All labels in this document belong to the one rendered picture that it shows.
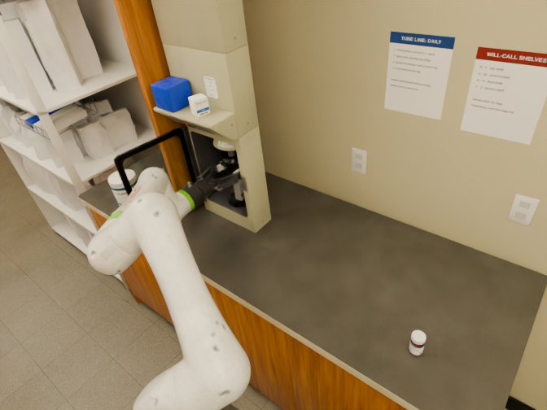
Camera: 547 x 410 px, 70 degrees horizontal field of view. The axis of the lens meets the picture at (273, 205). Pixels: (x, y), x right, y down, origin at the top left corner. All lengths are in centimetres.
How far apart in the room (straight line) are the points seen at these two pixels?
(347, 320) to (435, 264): 43
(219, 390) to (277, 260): 82
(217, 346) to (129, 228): 36
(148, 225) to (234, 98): 61
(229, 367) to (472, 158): 109
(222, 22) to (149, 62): 40
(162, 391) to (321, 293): 73
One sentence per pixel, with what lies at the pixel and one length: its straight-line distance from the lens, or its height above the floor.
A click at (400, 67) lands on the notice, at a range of 149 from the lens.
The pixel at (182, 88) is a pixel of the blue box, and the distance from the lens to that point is 150.
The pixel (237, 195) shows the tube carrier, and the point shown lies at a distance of 171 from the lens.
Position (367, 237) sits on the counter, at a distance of 168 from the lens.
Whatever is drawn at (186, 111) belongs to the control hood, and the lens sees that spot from 148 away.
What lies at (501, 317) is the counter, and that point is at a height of 94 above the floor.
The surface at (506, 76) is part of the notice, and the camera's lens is 140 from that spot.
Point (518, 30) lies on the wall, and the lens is 136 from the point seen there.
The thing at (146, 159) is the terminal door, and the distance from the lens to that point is 163.
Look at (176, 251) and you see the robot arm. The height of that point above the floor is 147.
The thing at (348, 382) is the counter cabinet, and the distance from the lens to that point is 148.
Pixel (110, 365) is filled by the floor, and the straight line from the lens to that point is 270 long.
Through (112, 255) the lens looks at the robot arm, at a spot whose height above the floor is 142.
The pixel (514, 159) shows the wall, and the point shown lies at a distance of 150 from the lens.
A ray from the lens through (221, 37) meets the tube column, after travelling 132.
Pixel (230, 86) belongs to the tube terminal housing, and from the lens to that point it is 137.
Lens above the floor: 209
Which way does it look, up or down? 38 degrees down
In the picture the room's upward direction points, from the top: 7 degrees counter-clockwise
